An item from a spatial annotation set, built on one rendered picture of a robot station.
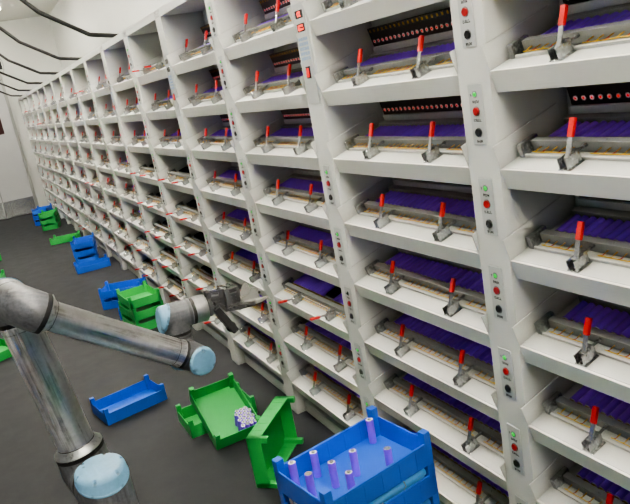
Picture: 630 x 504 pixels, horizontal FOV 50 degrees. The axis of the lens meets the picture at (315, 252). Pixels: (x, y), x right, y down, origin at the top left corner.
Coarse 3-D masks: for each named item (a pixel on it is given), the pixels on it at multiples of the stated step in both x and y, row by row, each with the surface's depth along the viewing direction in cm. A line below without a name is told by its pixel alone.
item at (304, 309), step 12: (288, 276) 275; (300, 276) 278; (276, 288) 274; (276, 300) 275; (300, 312) 255; (312, 312) 246; (324, 312) 242; (324, 324) 238; (336, 324) 230; (348, 336) 223
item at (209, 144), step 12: (228, 120) 315; (204, 132) 305; (216, 132) 318; (228, 132) 304; (192, 144) 320; (204, 144) 304; (216, 144) 300; (228, 144) 281; (204, 156) 307; (216, 156) 292; (228, 156) 278
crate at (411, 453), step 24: (360, 432) 167; (384, 432) 167; (408, 432) 158; (336, 456) 163; (360, 456) 161; (408, 456) 149; (432, 456) 154; (288, 480) 148; (360, 480) 152; (384, 480) 146
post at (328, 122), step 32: (352, 32) 195; (320, 64) 192; (320, 96) 194; (320, 128) 199; (320, 160) 205; (352, 192) 203; (352, 256) 206; (352, 288) 209; (352, 352) 222; (384, 416) 221
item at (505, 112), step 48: (480, 0) 128; (528, 0) 133; (480, 48) 132; (528, 96) 137; (528, 192) 141; (480, 240) 148; (528, 288) 145; (528, 384) 149; (528, 432) 152; (528, 480) 156
